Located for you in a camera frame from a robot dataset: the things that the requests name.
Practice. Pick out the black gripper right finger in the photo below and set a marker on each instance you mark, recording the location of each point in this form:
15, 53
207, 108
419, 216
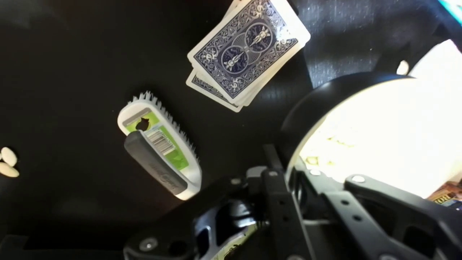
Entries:
376, 216

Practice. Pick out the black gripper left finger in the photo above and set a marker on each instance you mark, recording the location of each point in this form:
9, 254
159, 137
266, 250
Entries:
279, 211

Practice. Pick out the black bowl with white inside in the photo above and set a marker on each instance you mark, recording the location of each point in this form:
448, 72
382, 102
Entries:
395, 134

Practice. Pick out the white and green brush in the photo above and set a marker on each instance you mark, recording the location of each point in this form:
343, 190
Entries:
159, 144

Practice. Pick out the white paper napkin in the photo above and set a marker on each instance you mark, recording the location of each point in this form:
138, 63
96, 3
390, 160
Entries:
442, 59

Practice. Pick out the blue snack packet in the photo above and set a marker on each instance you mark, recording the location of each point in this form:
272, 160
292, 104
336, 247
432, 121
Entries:
454, 3

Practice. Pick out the small white bean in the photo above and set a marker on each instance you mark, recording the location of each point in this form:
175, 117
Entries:
8, 169
9, 156

